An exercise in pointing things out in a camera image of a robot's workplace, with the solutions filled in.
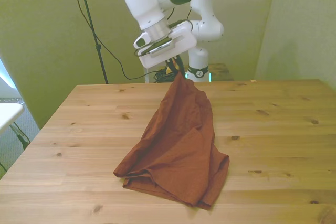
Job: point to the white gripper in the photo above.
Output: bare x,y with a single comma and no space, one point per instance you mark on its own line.
181,41

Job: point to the black tripod stand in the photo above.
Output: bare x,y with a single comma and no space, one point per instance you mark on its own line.
89,16

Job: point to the white slanted panel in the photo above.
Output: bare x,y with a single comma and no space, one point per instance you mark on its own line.
5,82

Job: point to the white folding table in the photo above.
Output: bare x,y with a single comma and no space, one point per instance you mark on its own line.
9,112

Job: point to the rust brown shorts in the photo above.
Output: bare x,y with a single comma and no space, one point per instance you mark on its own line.
181,142

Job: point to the wrist camera on dark mount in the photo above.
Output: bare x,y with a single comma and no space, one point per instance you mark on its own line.
160,47

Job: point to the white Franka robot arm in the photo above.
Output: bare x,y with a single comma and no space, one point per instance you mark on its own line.
202,27

